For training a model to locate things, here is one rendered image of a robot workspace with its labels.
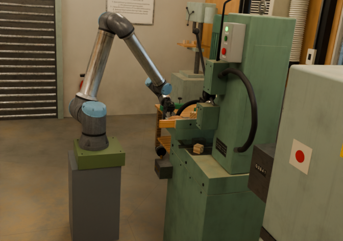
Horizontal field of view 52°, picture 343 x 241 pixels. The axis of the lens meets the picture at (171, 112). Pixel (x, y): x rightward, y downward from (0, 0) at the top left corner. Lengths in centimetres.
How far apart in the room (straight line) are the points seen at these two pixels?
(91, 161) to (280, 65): 122
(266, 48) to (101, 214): 148
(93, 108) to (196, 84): 218
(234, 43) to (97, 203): 136
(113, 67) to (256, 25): 344
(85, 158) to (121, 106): 283
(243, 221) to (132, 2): 349
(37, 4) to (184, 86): 198
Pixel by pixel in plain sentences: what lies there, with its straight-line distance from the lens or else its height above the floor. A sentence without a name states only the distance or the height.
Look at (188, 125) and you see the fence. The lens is 188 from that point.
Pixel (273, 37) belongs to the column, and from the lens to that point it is 156.
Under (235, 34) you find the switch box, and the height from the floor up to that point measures 144.
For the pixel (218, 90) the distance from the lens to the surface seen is 164.
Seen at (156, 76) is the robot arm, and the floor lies 106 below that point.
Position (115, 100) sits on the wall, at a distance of 488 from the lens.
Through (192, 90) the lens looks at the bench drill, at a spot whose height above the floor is 58.
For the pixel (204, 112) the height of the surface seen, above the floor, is 105.
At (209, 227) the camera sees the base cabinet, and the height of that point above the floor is 54.
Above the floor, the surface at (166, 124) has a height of 92.
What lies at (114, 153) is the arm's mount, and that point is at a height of 64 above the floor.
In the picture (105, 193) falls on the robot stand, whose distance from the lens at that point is 230.
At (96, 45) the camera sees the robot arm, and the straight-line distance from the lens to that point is 232.
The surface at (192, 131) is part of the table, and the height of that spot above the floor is 89.
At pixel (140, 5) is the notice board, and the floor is 149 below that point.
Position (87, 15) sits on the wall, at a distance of 464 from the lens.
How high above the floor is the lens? 154
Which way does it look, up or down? 17 degrees down
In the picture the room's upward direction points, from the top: 4 degrees clockwise
